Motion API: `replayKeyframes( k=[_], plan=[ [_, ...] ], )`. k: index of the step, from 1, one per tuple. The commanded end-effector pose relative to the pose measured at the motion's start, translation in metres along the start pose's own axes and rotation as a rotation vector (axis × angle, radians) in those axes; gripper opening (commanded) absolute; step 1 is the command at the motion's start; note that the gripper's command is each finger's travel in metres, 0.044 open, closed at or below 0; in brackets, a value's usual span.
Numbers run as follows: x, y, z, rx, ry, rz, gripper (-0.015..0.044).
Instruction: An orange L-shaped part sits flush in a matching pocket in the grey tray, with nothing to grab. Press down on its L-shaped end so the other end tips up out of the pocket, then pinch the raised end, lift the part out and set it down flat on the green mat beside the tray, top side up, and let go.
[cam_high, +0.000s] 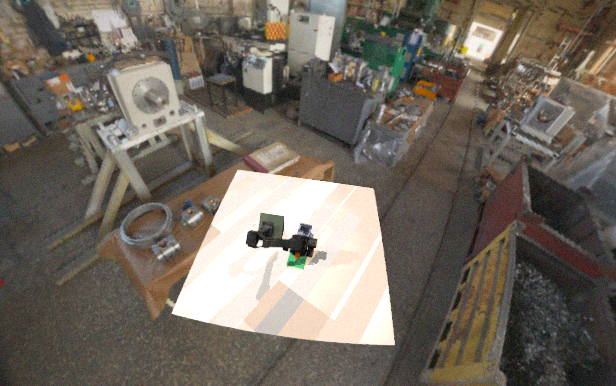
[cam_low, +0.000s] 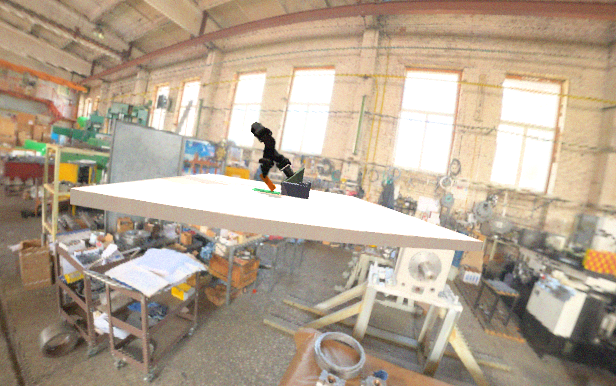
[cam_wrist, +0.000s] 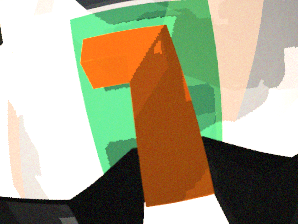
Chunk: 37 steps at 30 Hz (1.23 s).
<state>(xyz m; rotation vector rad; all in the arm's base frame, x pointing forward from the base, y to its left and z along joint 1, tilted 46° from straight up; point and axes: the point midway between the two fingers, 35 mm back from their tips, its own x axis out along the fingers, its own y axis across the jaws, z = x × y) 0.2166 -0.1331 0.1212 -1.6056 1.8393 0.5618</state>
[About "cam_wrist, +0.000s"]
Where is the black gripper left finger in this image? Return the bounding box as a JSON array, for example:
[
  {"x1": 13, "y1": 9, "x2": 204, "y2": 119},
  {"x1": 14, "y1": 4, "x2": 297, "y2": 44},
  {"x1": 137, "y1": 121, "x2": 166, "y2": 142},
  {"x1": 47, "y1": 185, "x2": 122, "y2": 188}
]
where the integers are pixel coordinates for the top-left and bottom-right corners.
[{"x1": 0, "y1": 148, "x2": 145, "y2": 224}]

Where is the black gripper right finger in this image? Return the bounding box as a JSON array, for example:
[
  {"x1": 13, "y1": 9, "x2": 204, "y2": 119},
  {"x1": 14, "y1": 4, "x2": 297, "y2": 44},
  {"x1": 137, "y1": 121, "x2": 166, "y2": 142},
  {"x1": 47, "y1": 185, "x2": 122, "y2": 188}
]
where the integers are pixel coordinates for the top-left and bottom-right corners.
[{"x1": 202, "y1": 136, "x2": 298, "y2": 224}]

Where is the orange l-shaped part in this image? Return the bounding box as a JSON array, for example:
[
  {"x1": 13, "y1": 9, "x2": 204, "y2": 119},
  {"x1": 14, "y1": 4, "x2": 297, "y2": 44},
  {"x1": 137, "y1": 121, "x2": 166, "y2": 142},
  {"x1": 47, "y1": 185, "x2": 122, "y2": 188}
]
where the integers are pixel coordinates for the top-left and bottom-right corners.
[{"x1": 80, "y1": 24, "x2": 214, "y2": 208}]

